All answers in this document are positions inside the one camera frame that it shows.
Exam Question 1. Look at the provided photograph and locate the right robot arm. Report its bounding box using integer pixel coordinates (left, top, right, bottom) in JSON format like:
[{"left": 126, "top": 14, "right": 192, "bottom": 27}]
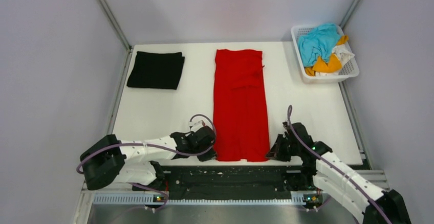
[{"left": 266, "top": 122, "right": 411, "bottom": 223}]

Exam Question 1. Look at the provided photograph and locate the purple cable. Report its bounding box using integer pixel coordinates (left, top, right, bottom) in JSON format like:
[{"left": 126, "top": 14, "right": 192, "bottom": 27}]
[
  {"left": 287, "top": 105, "right": 394, "bottom": 224},
  {"left": 76, "top": 114, "right": 218, "bottom": 213}
]

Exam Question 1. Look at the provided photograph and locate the white plastic laundry basket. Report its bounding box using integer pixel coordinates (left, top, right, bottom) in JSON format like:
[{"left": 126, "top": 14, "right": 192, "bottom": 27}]
[{"left": 291, "top": 25, "right": 359, "bottom": 84}]

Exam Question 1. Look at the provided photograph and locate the aluminium frame rail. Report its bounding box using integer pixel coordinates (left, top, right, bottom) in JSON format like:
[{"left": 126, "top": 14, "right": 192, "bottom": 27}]
[{"left": 91, "top": 170, "right": 389, "bottom": 206}]

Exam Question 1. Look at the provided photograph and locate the light blue t shirt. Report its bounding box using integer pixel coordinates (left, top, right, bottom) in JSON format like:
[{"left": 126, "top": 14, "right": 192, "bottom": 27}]
[{"left": 297, "top": 23, "right": 341, "bottom": 68}]

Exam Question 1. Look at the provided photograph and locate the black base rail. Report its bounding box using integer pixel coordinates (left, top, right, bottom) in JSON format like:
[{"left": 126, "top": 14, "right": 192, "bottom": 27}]
[{"left": 150, "top": 166, "right": 327, "bottom": 204}]

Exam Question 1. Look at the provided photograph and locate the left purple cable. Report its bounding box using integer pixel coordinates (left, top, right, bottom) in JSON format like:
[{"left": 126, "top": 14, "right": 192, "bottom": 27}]
[{"left": 76, "top": 114, "right": 218, "bottom": 213}]

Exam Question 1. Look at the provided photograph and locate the orange t shirt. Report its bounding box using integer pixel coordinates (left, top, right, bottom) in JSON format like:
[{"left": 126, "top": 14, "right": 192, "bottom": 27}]
[{"left": 304, "top": 35, "right": 355, "bottom": 77}]

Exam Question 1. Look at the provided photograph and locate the folded black t shirt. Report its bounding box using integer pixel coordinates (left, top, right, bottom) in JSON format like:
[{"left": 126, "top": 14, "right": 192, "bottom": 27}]
[{"left": 126, "top": 51, "right": 185, "bottom": 90}]

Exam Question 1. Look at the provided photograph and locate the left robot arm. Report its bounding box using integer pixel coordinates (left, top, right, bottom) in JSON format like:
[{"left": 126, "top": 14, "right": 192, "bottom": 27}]
[{"left": 76, "top": 124, "right": 216, "bottom": 190}]

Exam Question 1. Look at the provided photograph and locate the red t shirt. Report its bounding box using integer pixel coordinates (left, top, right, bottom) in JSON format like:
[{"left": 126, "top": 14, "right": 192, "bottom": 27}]
[{"left": 213, "top": 49, "right": 270, "bottom": 162}]

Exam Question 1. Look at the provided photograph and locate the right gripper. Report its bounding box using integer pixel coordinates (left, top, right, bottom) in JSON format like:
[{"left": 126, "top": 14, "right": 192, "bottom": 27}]
[{"left": 265, "top": 133, "right": 301, "bottom": 162}]

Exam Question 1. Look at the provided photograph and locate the white t shirt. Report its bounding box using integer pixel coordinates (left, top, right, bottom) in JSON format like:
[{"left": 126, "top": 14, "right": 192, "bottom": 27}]
[{"left": 313, "top": 44, "right": 355, "bottom": 77}]

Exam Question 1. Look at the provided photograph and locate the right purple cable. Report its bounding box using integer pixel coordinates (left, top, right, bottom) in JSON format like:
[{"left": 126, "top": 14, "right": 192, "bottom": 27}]
[{"left": 287, "top": 105, "right": 394, "bottom": 224}]

